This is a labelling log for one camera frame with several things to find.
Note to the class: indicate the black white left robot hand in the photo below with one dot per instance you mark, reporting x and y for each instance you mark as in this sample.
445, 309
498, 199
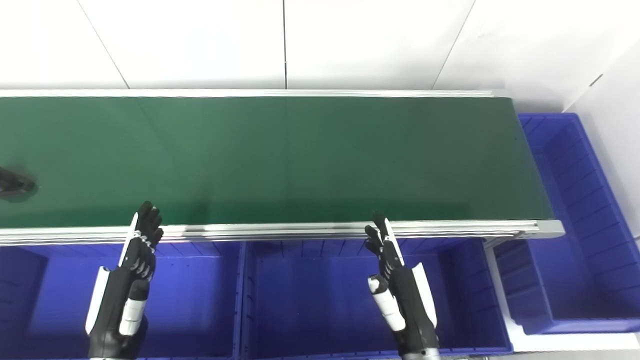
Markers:
117, 300

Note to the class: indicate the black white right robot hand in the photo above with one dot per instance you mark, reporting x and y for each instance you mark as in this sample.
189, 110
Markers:
407, 300

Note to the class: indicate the black flanged metal part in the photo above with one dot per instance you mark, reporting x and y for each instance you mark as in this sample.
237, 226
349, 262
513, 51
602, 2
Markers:
12, 182

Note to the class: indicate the blue plastic bin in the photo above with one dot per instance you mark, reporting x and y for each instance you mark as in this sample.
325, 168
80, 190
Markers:
580, 250
320, 300
200, 300

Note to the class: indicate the green conveyor belt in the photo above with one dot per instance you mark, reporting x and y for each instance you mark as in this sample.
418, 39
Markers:
280, 232
300, 160

